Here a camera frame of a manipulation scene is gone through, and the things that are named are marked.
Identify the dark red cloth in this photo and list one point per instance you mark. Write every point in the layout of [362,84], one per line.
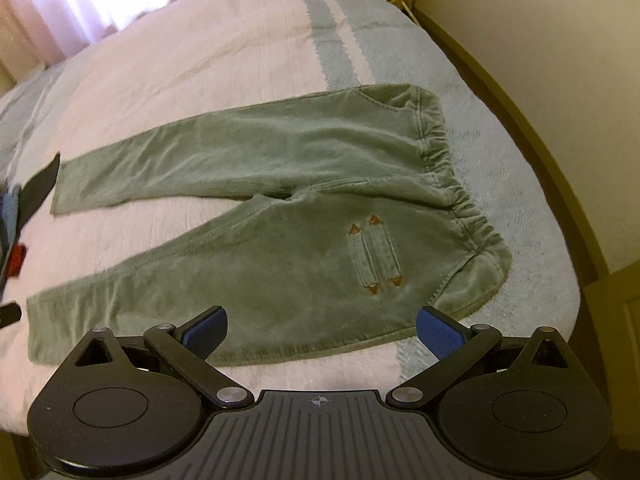
[18,260]

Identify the bed with pale blanket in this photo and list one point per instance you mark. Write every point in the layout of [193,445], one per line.
[200,60]

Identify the olive green pants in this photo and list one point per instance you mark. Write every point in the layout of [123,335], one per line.
[300,160]

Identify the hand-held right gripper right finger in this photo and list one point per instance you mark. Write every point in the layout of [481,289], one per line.
[440,334]

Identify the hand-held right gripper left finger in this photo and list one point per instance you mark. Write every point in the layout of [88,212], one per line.
[205,334]

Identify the pile of mixed clothes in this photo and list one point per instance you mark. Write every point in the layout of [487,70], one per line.
[40,185]

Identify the wooden cabinet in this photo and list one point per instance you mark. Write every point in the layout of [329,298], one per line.
[615,350]

